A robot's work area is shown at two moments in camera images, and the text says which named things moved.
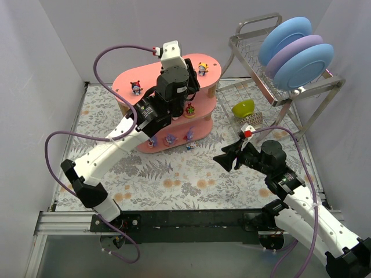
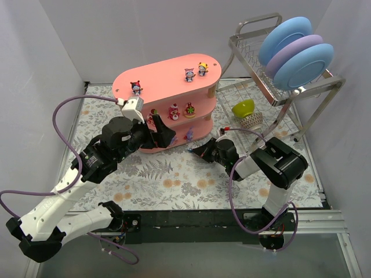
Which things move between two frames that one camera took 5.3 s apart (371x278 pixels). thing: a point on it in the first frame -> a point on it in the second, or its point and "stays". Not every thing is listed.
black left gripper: [192, 80] -> [151, 137]
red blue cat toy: [135, 87] stays
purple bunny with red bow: [189, 138] stays
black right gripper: [237, 157] -> [211, 152]
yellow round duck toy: [202, 69] stays
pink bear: [189, 111] stays
